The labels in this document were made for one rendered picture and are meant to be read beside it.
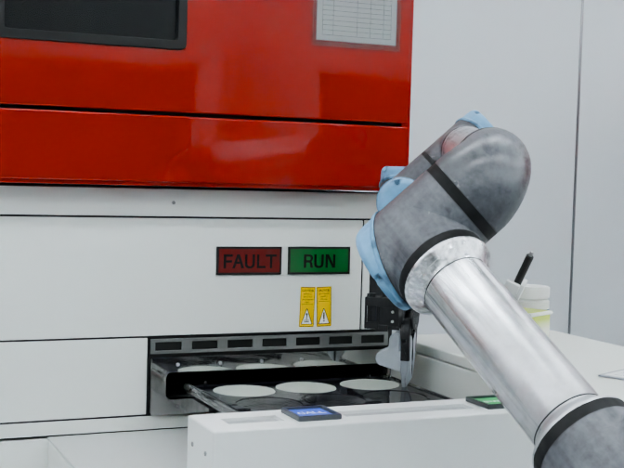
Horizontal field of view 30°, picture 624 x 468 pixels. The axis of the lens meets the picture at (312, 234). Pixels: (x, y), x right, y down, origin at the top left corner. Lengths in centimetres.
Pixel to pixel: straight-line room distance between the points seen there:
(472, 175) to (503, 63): 260
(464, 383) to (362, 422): 52
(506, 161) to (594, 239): 279
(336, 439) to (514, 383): 25
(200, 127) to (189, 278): 25
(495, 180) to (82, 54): 73
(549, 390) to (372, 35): 95
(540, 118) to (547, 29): 30
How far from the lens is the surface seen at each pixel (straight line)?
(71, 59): 184
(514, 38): 401
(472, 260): 136
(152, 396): 194
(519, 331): 128
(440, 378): 196
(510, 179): 141
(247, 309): 199
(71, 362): 191
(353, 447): 139
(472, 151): 141
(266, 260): 199
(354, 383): 197
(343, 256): 204
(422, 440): 144
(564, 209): 412
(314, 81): 197
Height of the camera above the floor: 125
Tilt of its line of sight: 3 degrees down
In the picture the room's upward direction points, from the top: 2 degrees clockwise
